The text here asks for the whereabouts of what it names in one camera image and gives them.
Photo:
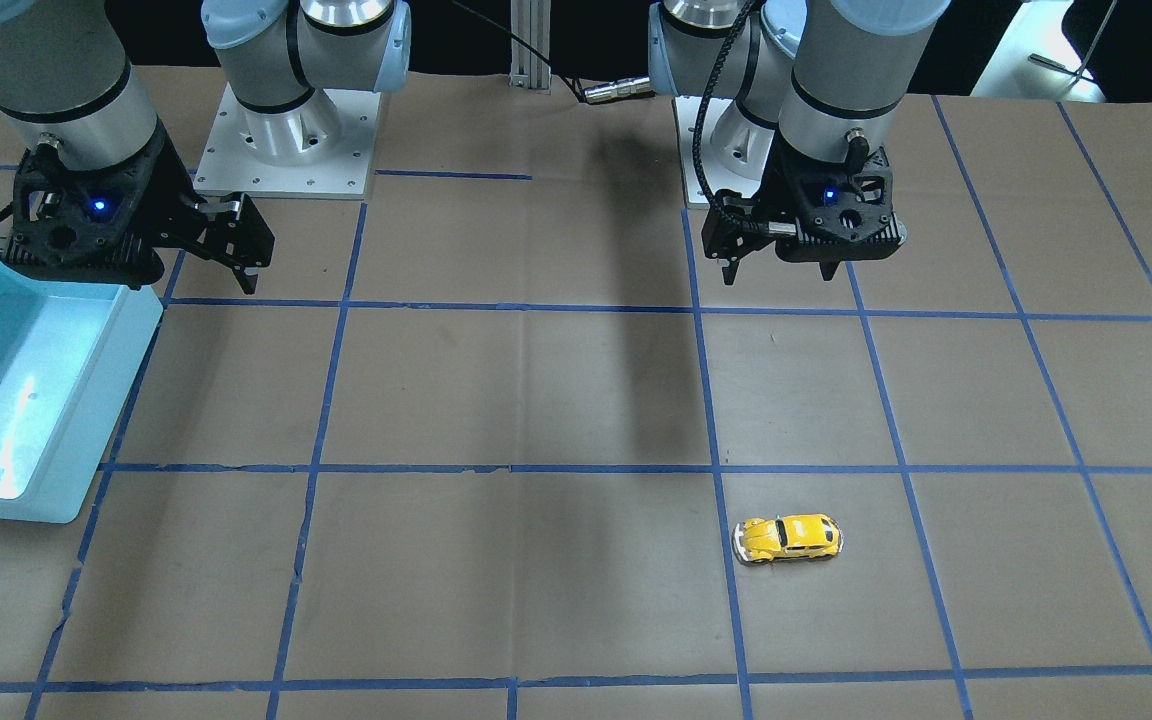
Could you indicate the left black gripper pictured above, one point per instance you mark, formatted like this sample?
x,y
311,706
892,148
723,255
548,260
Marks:
x,y
760,201

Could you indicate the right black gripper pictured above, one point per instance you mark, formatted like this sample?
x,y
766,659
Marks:
x,y
163,190

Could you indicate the yellow beetle toy car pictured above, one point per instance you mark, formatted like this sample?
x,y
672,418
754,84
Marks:
x,y
791,537

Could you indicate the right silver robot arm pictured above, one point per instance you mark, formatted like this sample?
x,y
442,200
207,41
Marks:
x,y
63,70

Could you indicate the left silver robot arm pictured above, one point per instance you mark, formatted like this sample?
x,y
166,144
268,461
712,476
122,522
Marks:
x,y
795,100

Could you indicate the light blue plastic bin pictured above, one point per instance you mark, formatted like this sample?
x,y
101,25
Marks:
x,y
69,353

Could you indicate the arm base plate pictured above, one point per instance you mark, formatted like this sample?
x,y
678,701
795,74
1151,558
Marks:
x,y
733,148
322,150

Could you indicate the aluminium frame post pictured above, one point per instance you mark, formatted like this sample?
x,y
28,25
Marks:
x,y
529,24

